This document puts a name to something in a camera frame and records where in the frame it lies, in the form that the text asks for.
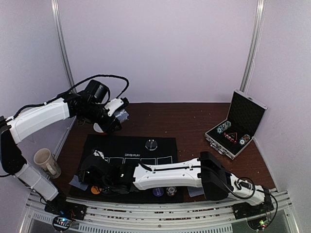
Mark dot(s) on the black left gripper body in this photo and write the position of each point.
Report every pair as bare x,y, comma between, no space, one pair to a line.
93,113

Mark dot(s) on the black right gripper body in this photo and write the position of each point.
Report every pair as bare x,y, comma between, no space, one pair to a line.
85,170

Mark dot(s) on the orange big blind button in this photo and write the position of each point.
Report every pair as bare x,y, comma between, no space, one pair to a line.
96,190

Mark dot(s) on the deck of playing cards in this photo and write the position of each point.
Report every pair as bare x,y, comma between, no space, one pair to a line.
121,115

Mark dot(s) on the purple small blind button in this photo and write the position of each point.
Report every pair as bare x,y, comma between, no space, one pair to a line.
158,192

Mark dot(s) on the poker chip stack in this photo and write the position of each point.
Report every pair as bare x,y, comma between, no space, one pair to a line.
171,191

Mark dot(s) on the single playing card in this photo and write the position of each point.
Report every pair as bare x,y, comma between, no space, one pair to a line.
195,191

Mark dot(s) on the black green chip stack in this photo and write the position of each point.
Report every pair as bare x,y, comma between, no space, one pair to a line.
106,191

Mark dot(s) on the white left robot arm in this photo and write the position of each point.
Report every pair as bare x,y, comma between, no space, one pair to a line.
24,123

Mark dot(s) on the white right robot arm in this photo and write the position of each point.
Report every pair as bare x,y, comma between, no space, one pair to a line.
205,172

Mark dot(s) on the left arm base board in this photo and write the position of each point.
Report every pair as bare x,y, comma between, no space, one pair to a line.
66,213

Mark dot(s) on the right arm base board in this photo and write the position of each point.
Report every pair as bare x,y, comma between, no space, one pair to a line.
255,213

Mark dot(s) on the orange bowl white inside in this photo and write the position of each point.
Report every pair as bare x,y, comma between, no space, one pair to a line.
97,128

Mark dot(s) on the black poker mat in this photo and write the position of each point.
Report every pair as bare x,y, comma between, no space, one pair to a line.
129,150

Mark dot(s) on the beige ceramic mug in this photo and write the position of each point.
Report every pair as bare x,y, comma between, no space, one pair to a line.
47,162

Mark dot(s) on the clear acrylic dealer button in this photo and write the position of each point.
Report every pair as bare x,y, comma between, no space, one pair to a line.
151,145

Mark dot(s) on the aluminium poker chip case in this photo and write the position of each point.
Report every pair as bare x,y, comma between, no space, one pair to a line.
245,114

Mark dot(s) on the chip stack in case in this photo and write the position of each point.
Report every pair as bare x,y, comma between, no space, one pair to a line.
244,139
223,127

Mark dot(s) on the red triangle in case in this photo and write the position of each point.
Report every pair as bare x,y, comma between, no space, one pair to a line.
232,137

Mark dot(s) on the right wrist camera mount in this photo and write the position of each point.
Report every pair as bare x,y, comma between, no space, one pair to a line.
99,154

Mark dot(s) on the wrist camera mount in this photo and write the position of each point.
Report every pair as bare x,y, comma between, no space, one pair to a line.
116,104
99,154

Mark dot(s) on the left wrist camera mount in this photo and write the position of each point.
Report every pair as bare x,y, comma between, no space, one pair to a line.
116,104

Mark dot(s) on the aluminium front frame rails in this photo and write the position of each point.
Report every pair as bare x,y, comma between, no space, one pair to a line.
201,217

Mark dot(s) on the aluminium corner post left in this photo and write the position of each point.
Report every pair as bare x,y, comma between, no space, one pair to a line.
61,41

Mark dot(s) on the aluminium corner post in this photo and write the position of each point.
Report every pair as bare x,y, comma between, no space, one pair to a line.
257,28
61,41

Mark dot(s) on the aluminium corner post right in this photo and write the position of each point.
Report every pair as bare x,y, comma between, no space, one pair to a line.
257,28

